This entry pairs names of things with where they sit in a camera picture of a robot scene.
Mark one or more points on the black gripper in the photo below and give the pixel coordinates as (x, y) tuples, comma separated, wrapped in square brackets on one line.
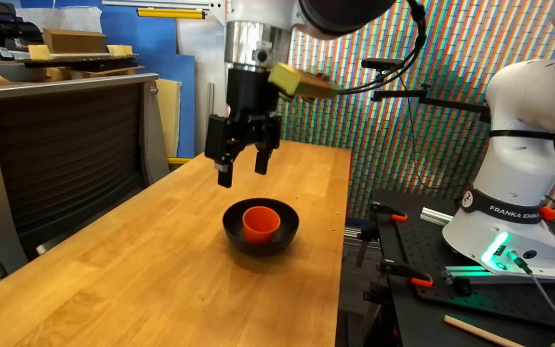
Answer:
[(253, 97)]

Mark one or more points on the orange plastic cup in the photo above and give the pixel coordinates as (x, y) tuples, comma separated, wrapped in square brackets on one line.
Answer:
[(261, 223)]

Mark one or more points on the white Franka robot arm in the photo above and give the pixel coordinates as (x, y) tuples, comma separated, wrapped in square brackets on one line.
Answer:
[(527, 174)]

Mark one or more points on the black bowl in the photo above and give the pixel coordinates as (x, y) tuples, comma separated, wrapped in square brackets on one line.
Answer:
[(236, 228)]

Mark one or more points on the pale yellow foam board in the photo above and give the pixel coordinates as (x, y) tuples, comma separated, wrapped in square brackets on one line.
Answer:
[(168, 117)]

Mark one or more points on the white panel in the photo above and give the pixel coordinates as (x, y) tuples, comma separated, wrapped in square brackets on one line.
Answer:
[(201, 59)]

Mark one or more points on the patterned backdrop screen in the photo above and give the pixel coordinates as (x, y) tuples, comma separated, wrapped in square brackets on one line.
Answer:
[(355, 142)]

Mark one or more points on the blue board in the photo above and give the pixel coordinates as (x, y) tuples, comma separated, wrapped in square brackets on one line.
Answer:
[(162, 45)]

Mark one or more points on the yellow spirit level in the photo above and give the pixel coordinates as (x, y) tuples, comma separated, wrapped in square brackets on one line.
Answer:
[(172, 12)]

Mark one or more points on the yellow foam slab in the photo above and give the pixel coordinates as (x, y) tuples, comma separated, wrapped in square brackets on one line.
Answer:
[(120, 51)]

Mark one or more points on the black orange bar clamp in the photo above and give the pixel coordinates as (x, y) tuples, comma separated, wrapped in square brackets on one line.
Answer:
[(390, 213), (409, 273)]

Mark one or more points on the black flat tray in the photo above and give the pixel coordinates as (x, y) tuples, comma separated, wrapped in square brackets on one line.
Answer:
[(78, 63)]

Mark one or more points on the black mesh chair back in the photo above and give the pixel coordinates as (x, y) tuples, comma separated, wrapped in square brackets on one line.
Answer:
[(58, 161)]

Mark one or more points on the brown wooden box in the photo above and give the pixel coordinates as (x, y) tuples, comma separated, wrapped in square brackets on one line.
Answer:
[(76, 41)]

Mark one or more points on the short silver aluminium profile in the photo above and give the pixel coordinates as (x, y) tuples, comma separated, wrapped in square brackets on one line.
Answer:
[(434, 217)]

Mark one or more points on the black machine on shelf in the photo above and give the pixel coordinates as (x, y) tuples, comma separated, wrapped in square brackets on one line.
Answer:
[(10, 30)]

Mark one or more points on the wooden dowel stick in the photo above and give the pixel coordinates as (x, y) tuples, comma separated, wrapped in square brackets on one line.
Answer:
[(480, 331)]

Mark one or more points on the yellow wrist camera block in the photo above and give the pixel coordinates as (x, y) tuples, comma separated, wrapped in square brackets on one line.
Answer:
[(299, 82)]

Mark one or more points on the black stereo camera bar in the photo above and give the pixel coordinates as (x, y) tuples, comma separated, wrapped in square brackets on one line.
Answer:
[(382, 65)]

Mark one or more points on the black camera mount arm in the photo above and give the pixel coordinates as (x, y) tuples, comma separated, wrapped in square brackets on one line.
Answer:
[(442, 99)]

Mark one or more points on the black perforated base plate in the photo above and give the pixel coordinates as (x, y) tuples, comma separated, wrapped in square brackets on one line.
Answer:
[(432, 309)]

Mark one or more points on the long silver aluminium rail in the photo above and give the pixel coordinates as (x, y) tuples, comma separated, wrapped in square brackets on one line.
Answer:
[(463, 273)]

